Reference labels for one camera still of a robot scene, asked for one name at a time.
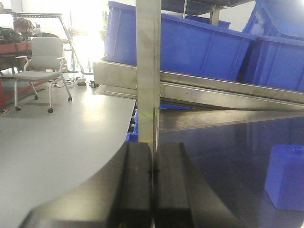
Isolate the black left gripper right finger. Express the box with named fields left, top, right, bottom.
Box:
left=154, top=142, right=244, bottom=228

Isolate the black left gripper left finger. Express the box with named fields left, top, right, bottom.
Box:
left=20, top=142, right=152, bottom=228

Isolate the blue plastic block part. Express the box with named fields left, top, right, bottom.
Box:
left=265, top=144, right=304, bottom=211

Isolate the stainless steel shelf rack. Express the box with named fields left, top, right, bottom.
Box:
left=94, top=0, right=304, bottom=149

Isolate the white office chair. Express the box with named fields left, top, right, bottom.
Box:
left=14, top=37, right=72, bottom=111

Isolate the blue plastic bin left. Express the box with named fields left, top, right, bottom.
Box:
left=105, top=1, right=256, bottom=81

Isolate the blue plastic bin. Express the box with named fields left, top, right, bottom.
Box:
left=242, top=0, right=304, bottom=40
left=237, top=36, right=304, bottom=92
left=105, top=1, right=256, bottom=81

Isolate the red framed workbench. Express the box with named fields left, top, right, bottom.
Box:
left=0, top=11, right=65, bottom=114

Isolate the blue plastic bin far right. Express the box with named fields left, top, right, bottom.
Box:
left=242, top=0, right=304, bottom=40

